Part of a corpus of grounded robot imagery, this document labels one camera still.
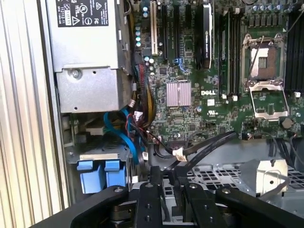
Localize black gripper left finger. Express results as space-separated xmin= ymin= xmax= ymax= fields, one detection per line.
xmin=28 ymin=166 xmax=163 ymax=228

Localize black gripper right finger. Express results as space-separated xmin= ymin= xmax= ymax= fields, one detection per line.
xmin=173 ymin=167 xmax=304 ymax=228

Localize black disk wire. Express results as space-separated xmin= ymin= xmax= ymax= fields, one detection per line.
xmin=162 ymin=135 xmax=238 ymax=172

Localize metal disk bay cage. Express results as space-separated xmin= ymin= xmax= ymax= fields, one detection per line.
xmin=147 ymin=137 xmax=304 ymax=228

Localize black expansion slot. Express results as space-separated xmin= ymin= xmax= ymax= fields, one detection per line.
xmin=173 ymin=4 xmax=180 ymax=57
xmin=162 ymin=4 xmax=168 ymax=60

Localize white expansion slot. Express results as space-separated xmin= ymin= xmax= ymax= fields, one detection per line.
xmin=150 ymin=1 xmax=159 ymax=55

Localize blue plastic carrier tabs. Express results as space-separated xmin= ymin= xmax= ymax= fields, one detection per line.
xmin=77 ymin=159 xmax=127 ymax=195

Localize green Dell motherboard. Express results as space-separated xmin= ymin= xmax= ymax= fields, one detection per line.
xmin=133 ymin=0 xmax=304 ymax=143

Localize silver finned heat sink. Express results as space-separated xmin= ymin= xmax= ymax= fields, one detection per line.
xmin=166 ymin=82 xmax=192 ymax=107

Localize round coin battery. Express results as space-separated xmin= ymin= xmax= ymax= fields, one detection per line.
xmin=281 ymin=117 xmax=293 ymax=129

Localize silver power supply unit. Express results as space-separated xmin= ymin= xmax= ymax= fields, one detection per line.
xmin=45 ymin=0 xmax=133 ymax=114

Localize black open PC case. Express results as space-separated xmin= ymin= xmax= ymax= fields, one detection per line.
xmin=35 ymin=0 xmax=304 ymax=228

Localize thin metal locking lever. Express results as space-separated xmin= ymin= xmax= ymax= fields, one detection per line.
xmin=248 ymin=36 xmax=266 ymax=81

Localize CPU socket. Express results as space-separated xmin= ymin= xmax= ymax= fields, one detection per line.
xmin=242 ymin=33 xmax=285 ymax=81

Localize black graphics card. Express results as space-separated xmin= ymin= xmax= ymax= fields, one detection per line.
xmin=196 ymin=0 xmax=213 ymax=69

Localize black flat wire white label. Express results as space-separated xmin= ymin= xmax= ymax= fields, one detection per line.
xmin=163 ymin=132 xmax=238 ymax=159

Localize blue flat wire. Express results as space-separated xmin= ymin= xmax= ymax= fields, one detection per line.
xmin=104 ymin=108 xmax=146 ymax=164

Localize silver metal bracket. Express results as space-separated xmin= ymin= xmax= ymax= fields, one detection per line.
xmin=239 ymin=159 xmax=289 ymax=196

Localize red black thin wire bundle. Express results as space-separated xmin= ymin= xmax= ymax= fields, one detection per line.
xmin=125 ymin=113 xmax=160 ymax=145

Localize yellow black power cable bundle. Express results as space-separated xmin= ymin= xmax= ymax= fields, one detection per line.
xmin=133 ymin=63 xmax=157 ymax=126

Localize metal socket cover frame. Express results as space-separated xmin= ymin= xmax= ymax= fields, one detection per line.
xmin=248 ymin=80 xmax=290 ymax=121

